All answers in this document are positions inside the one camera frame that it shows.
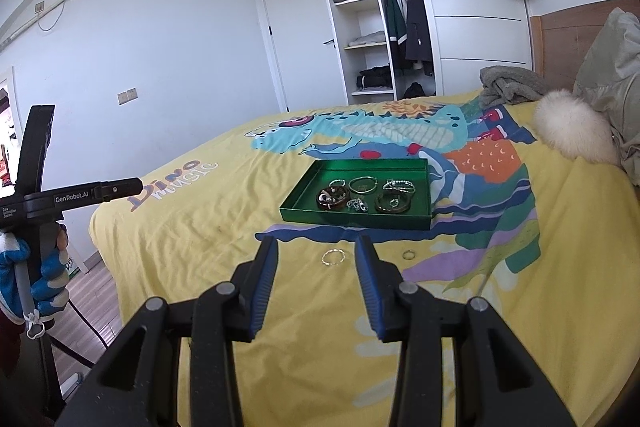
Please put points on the olive green pillow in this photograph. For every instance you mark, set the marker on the olive green pillow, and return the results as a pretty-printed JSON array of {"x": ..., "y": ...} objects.
[{"x": 615, "y": 77}]

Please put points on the white door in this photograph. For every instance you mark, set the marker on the white door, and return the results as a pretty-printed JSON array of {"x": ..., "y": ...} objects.
[{"x": 300, "y": 32}]

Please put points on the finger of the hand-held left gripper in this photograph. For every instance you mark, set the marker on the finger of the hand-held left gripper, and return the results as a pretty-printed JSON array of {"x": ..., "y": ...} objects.
[{"x": 120, "y": 187}]

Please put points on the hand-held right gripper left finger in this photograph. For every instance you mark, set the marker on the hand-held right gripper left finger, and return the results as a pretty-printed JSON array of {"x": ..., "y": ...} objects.
[{"x": 267, "y": 279}]

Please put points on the light folded clothes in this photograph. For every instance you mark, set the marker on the light folded clothes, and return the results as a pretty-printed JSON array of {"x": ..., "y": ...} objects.
[{"x": 370, "y": 40}]

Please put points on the white fluffy pillow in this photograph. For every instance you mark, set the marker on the white fluffy pillow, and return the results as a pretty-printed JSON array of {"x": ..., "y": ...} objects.
[{"x": 575, "y": 129}]

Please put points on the wall switch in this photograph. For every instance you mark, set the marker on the wall switch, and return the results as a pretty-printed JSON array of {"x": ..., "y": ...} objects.
[{"x": 127, "y": 96}]

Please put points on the dark olive bangle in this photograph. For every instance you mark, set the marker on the dark olive bangle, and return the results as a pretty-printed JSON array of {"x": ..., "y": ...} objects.
[{"x": 381, "y": 207}]

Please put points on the black bag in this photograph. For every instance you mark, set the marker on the black bag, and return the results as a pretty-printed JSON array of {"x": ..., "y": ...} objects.
[{"x": 414, "y": 90}]

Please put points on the thin gold bangle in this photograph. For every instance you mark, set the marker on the thin gold bangle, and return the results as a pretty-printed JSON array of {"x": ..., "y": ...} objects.
[{"x": 351, "y": 185}]

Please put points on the black folded clothes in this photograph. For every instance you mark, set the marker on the black folded clothes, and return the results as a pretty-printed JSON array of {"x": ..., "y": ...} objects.
[{"x": 374, "y": 78}]

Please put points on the brown amber bangle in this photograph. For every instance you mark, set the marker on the brown amber bangle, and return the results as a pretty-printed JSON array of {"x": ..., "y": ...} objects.
[{"x": 346, "y": 202}]

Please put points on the dark hanging jacket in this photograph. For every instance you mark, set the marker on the dark hanging jacket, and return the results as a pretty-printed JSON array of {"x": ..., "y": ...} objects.
[{"x": 417, "y": 22}]

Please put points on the wooden headboard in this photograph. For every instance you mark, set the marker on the wooden headboard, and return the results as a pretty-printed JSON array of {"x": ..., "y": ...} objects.
[{"x": 560, "y": 42}]

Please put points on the yellow printed bed sheet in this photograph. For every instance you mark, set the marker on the yellow printed bed sheet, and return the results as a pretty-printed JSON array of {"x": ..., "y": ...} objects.
[{"x": 200, "y": 247}]

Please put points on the green hanging jacket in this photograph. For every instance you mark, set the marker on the green hanging jacket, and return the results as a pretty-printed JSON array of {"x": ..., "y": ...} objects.
[{"x": 395, "y": 22}]

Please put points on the green tray box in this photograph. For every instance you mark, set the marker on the green tray box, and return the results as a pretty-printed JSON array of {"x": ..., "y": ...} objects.
[{"x": 312, "y": 202}]

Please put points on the person's left hand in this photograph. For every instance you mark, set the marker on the person's left hand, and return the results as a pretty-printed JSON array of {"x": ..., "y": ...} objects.
[{"x": 50, "y": 279}]

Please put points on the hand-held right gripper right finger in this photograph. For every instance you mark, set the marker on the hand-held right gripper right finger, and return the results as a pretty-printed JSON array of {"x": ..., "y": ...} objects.
[{"x": 365, "y": 279}]

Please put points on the grey blanket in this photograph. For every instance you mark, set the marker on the grey blanket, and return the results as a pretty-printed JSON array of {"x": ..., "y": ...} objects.
[{"x": 510, "y": 84}]

